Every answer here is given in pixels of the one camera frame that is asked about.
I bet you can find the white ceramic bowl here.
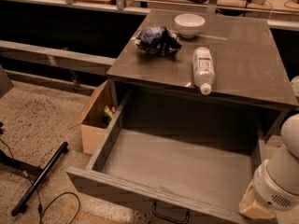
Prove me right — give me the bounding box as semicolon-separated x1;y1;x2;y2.
175;14;206;38

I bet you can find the grey metal drawer cabinet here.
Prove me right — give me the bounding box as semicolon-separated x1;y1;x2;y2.
107;15;298;139

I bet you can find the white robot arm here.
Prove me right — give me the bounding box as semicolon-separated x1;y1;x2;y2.
239;114;299;219

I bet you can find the black floor cable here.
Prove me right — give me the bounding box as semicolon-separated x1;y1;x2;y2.
0;137;81;224

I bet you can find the clear plastic water bottle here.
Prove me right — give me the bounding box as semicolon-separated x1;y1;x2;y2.
192;47;216;95

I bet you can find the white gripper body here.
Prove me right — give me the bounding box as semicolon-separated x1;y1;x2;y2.
253;160;299;211

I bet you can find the grey metal frame rail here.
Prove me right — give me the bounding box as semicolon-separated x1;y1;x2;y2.
0;40;115;76

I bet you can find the black stand leg bar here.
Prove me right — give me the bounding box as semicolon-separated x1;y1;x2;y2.
11;142;68;217

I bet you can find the brown cardboard box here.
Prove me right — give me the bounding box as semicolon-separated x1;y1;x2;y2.
68;81;116;155

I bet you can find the crumpled blue chip bag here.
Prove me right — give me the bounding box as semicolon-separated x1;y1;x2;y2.
135;26;181;56

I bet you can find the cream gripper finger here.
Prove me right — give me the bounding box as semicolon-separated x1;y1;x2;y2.
239;182;276;219

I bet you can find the grey top drawer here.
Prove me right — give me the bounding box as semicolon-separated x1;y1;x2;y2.
67;88;278;224

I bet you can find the green item in box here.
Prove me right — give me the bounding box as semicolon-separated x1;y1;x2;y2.
103;105;116;125

